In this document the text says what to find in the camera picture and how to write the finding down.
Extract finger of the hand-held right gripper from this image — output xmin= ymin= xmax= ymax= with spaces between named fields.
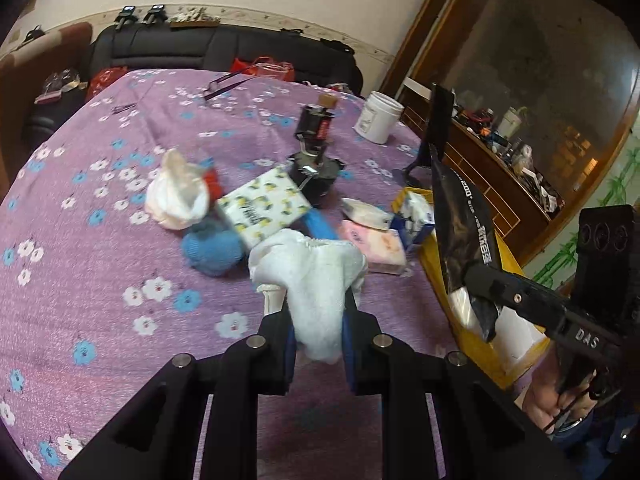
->
xmin=465 ymin=262 xmax=571 ymax=336

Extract pink tissue pack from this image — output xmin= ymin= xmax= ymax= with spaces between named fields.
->
xmin=339 ymin=220 xmax=408 ymax=276

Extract person's right hand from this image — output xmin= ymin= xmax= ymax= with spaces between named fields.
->
xmin=522 ymin=355 xmax=591 ymax=433

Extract black wrist strap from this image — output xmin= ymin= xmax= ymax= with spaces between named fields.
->
xmin=549 ymin=367 xmax=603 ymax=433

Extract clear plastic bag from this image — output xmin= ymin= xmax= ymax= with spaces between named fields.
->
xmin=34 ymin=71 xmax=82 ymax=107

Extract black phone stand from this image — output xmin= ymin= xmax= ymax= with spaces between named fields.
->
xmin=397 ymin=142 xmax=437 ymax=190

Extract black sofa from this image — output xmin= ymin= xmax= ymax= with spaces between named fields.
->
xmin=89 ymin=22 xmax=364 ymax=97

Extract purple floral tablecloth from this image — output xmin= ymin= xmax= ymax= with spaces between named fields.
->
xmin=0 ymin=67 xmax=531 ymax=480

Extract lemon print tissue pack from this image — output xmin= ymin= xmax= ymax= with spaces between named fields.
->
xmin=215 ymin=167 xmax=313 ymax=252

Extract yellow cardboard box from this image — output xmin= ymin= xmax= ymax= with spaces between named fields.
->
xmin=392 ymin=187 xmax=551 ymax=391

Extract black phone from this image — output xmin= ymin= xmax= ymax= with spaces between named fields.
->
xmin=422 ymin=84 xmax=456 ymax=161

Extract person's blue pants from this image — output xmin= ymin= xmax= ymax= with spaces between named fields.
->
xmin=552 ymin=412 xmax=636 ymax=461

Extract small white tissue pack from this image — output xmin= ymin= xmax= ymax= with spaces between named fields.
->
xmin=341 ymin=197 xmax=396 ymax=231

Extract black red small device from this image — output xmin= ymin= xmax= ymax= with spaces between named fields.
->
xmin=294 ymin=102 xmax=336 ymax=157

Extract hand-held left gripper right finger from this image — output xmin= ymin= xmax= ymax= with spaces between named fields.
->
xmin=342 ymin=295 xmax=581 ymax=480

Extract black clamp device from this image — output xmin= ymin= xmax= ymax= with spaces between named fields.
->
xmin=142 ymin=4 xmax=169 ymax=27
xmin=114 ymin=5 xmax=139 ymax=32

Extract wooden glass cabinet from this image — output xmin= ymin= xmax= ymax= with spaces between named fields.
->
xmin=384 ymin=0 xmax=640 ymax=273

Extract black plastic packet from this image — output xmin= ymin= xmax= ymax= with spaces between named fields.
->
xmin=429 ymin=155 xmax=503 ymax=343

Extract clutter on cabinet shelf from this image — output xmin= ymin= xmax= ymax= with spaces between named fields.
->
xmin=452 ymin=102 xmax=567 ymax=217

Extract white towel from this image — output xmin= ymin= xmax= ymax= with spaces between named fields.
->
xmin=248 ymin=228 xmax=369 ymax=363

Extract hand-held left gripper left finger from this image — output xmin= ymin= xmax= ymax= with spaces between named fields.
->
xmin=60 ymin=300 xmax=297 ymax=480

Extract red plastic bag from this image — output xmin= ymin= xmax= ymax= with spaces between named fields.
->
xmin=230 ymin=56 xmax=296 ymax=83
xmin=86 ymin=66 xmax=130 ymax=102

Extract blue cloth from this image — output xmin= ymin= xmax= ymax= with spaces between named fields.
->
xmin=181 ymin=217 xmax=247 ymax=277

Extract white tissue pack red label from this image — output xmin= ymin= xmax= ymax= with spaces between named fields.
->
xmin=145 ymin=147 xmax=222 ymax=231

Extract brown chair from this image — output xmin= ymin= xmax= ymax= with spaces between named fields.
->
xmin=0 ymin=21 xmax=94 ymax=171

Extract white plastic jar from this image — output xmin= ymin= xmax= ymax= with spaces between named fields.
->
xmin=354 ymin=91 xmax=405 ymax=145

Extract black round device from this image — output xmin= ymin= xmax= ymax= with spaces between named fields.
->
xmin=287 ymin=154 xmax=347 ymax=209

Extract eyeglasses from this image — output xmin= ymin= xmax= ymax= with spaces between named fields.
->
xmin=202 ymin=67 xmax=262 ymax=103

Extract green bamboo wall decoration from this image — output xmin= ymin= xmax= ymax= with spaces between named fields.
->
xmin=530 ymin=147 xmax=640 ymax=291

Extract blue white tissue pack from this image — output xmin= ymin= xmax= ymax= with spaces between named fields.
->
xmin=397 ymin=192 xmax=437 ymax=253

